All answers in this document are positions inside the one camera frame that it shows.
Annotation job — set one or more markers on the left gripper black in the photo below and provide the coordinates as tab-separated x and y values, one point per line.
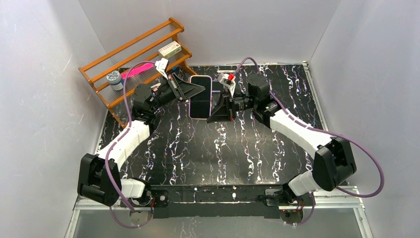
177	87

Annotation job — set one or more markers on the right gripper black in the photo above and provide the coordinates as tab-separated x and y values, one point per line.
229	105

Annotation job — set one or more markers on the phone with pink edge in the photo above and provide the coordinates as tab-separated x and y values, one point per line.
200	104

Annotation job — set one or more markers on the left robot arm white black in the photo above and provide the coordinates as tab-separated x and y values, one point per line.
99	174

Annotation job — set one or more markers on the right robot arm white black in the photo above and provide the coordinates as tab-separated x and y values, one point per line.
333	156

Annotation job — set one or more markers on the black marker with blue cap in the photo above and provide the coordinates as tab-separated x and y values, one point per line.
173	70

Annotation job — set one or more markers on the pink mini stapler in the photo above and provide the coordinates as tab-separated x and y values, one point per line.
156	86

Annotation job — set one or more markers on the white green pen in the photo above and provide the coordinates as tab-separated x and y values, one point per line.
225	71

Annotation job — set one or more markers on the white box with red label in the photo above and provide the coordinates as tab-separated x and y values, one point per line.
170	50

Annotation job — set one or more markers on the neon pink flat strip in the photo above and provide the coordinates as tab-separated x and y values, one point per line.
138	69

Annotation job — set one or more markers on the white jar patterned lid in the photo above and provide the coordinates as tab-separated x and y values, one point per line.
115	80

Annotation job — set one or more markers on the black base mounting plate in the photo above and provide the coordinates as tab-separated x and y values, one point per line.
269	201

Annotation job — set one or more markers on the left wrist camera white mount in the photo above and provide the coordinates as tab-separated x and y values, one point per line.
161	66

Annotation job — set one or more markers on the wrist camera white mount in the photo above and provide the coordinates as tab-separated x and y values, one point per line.
161	66
228	82

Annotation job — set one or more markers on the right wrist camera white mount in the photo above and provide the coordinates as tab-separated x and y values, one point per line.
228	82

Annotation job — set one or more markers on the aluminium rail frame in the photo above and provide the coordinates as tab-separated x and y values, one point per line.
327	206

